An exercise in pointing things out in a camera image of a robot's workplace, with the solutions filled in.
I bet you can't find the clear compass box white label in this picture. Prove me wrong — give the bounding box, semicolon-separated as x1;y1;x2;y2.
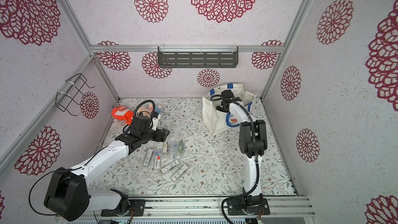
143;147;155;167

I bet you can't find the cartoon boy plush doll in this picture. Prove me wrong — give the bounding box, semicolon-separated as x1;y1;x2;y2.
136;103;162;117

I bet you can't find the aluminium front rail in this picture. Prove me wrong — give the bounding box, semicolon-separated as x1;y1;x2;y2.
55;195;316;220

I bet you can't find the white canvas tote bag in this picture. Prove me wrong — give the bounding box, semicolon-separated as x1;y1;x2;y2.
202;83;257;136

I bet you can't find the black wire wall rack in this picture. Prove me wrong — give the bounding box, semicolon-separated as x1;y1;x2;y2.
55;73;95;117

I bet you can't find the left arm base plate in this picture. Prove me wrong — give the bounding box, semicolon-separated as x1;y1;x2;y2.
101;199;146;217

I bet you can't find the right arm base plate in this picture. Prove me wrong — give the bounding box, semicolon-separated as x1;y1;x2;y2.
227;196;271;216

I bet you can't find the clear compass box blue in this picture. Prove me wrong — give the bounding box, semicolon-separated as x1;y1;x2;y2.
168;141;178;160

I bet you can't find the red plush toy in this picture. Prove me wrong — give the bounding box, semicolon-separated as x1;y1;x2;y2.
111;105;134;125

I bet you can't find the clear compass box red label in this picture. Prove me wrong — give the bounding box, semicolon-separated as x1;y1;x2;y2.
153;149;162;170

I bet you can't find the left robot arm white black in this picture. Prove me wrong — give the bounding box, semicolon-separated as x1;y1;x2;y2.
44;100;170;222

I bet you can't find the grey wall shelf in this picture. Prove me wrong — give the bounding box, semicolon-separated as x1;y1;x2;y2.
157;46;239;68

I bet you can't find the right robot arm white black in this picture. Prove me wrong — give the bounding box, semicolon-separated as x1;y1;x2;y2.
210;89;267;209

